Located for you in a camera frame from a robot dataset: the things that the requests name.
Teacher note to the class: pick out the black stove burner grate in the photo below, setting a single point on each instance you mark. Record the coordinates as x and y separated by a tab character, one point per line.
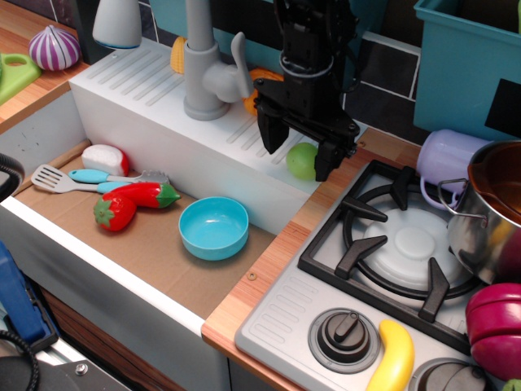
385	246

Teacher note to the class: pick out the lilac plastic cup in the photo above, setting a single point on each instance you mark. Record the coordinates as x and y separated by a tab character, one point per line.
445	156

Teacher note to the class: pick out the yellow toy corn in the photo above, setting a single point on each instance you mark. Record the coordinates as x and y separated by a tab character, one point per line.
177	57

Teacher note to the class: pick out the orange toy pumpkin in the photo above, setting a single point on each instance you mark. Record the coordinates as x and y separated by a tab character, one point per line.
249	102

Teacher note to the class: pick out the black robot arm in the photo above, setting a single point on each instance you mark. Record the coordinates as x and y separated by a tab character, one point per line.
315	36

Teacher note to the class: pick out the teal plastic bin right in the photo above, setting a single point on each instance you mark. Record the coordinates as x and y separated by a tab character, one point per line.
469	75

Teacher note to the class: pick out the white toy sink unit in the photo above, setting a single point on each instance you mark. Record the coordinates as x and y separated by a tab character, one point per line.
134	101

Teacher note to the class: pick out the blue clamp tool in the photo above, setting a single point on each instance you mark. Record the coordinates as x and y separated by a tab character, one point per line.
26	315

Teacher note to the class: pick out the grey toy faucet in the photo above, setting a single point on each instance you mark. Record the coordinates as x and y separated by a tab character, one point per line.
211	85

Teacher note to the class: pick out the red toy strawberry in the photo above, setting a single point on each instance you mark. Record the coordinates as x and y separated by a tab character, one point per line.
114	212

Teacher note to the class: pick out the yellow toy banana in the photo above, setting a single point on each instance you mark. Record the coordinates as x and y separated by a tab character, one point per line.
396	367

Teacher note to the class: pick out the grey toy stove top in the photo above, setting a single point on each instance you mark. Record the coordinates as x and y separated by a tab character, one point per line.
276	331

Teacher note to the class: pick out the green plastic cutting board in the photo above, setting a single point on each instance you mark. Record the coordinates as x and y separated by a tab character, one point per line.
17	72

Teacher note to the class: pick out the small green toy piece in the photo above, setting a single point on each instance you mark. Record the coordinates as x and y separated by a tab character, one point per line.
512	385

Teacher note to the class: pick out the brown cardboard sheet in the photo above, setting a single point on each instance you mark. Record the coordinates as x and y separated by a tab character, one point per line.
150	247

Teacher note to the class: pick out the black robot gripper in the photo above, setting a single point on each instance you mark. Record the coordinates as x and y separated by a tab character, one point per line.
311	105

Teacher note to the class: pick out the magenta toy fruit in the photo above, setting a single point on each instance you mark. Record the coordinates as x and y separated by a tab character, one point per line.
493	329

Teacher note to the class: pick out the white grey lamp shade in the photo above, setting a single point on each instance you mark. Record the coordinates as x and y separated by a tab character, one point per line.
117	24

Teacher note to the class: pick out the grey stove knob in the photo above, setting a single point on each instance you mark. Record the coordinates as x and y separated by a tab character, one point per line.
344	341
449	374

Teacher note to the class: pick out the steel cooking pot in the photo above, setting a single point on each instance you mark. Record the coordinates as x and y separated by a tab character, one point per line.
484	230

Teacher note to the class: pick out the purple striped toy onion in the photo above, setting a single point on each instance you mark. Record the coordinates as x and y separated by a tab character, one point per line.
54	49

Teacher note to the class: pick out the light blue plastic bowl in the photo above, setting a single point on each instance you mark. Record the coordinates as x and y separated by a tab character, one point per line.
214	228

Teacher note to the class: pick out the red white toy radish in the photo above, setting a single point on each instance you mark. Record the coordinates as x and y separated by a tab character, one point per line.
105	158

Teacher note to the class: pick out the grey slotted toy spatula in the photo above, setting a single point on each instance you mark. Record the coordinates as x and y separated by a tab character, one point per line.
54	180

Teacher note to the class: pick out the red toy chili pepper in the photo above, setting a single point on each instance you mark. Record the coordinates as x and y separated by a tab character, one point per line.
156	195

